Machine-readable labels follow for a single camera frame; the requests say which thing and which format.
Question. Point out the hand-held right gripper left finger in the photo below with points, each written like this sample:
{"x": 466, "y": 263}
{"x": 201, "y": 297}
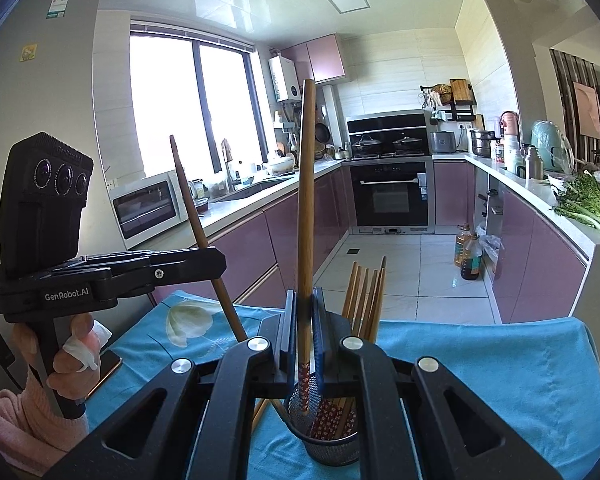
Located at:
{"x": 291, "y": 355}

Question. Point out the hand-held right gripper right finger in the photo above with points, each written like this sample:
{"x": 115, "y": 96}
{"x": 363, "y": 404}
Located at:
{"x": 320, "y": 345}

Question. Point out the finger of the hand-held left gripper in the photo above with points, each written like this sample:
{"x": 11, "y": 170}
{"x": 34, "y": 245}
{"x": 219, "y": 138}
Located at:
{"x": 115, "y": 259}
{"x": 180, "y": 270}

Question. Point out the bunch of bamboo chopsticks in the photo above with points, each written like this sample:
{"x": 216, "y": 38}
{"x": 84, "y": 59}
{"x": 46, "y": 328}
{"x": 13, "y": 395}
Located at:
{"x": 367, "y": 305}

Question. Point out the bamboo chopstick with patterned end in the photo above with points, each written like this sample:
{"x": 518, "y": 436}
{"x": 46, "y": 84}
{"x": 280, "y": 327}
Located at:
{"x": 261, "y": 416}
{"x": 306, "y": 185}

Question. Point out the dark brown chopstick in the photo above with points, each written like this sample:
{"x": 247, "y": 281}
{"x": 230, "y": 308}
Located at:
{"x": 187, "y": 195}

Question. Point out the person's left forearm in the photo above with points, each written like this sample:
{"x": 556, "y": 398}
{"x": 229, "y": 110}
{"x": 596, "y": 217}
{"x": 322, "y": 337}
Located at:
{"x": 15, "y": 425}

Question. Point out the person's left hand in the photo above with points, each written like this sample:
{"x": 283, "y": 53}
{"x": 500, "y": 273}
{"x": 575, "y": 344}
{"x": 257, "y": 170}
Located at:
{"x": 77, "y": 370}

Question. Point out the white microwave oven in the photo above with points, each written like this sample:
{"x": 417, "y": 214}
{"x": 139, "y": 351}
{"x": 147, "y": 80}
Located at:
{"x": 145, "y": 207}

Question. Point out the purple kitchen base cabinets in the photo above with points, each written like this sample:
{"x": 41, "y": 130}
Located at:
{"x": 520, "y": 250}
{"x": 250, "y": 245}

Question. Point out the dark smartphone with copper edge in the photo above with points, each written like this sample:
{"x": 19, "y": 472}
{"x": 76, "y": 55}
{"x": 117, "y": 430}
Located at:
{"x": 109, "y": 367}

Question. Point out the metal sink faucet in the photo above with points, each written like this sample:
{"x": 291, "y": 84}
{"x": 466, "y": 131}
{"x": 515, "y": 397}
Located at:
{"x": 227, "y": 160}

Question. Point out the grey refrigerator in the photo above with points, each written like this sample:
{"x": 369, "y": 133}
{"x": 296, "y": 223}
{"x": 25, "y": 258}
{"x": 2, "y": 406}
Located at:
{"x": 40, "y": 85}

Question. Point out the white lidded pot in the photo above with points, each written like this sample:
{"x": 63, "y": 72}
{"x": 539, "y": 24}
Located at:
{"x": 280, "y": 166}

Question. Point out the black built-in oven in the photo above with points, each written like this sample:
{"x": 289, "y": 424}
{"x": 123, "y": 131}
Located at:
{"x": 390, "y": 200}

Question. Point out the blue floral tablecloth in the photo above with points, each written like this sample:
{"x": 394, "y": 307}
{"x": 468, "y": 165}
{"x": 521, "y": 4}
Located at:
{"x": 480, "y": 385}

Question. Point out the kitchen window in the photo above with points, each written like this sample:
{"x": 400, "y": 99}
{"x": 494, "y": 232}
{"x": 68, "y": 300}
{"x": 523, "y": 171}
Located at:
{"x": 165, "y": 100}

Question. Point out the large plastic condiment bottle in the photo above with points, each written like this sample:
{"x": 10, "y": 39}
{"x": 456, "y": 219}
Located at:
{"x": 472, "y": 262}

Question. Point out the crumpled plastic bag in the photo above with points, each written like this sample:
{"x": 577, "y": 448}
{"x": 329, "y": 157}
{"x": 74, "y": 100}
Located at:
{"x": 491, "y": 250}

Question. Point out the hanging dark frying pan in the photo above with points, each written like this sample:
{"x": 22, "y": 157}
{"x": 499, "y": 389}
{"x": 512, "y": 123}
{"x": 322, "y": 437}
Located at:
{"x": 322, "y": 132}

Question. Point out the dark pan with lid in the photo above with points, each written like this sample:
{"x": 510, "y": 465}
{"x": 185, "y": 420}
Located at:
{"x": 365, "y": 144}
{"x": 407, "y": 142}

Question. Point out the black stove hood panel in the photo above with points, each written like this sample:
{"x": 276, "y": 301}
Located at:
{"x": 385, "y": 122}

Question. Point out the silver countertop appliance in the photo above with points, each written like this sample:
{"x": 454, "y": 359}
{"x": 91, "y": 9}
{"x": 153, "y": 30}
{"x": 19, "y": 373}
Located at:
{"x": 442, "y": 142}

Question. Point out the stainless steel pot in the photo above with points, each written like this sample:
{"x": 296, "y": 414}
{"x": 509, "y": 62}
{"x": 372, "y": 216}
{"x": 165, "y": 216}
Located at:
{"x": 481, "y": 143}

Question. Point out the stainless steel thermos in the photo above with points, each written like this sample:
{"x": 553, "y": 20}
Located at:
{"x": 531, "y": 162}

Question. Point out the pink kettle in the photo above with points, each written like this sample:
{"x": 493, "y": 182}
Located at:
{"x": 509, "y": 127}

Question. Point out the mint green kitchen appliance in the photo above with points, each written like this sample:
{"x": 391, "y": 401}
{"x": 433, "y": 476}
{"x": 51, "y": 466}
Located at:
{"x": 547, "y": 145}

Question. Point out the bunch of green vegetables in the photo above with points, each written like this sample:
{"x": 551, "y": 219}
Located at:
{"x": 587, "y": 200}

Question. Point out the white wall water heater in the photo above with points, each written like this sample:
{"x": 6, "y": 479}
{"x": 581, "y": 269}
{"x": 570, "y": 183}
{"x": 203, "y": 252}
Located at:
{"x": 285, "y": 80}

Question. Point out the purple wall cabinet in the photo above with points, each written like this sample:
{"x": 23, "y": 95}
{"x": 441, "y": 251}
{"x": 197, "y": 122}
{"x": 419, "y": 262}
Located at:
{"x": 325, "y": 60}

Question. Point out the wall rack with cutting boards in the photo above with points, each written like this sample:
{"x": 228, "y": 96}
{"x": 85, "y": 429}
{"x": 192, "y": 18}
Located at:
{"x": 452, "y": 100}

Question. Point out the framed wall picture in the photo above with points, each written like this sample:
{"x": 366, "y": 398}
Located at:
{"x": 587, "y": 110}

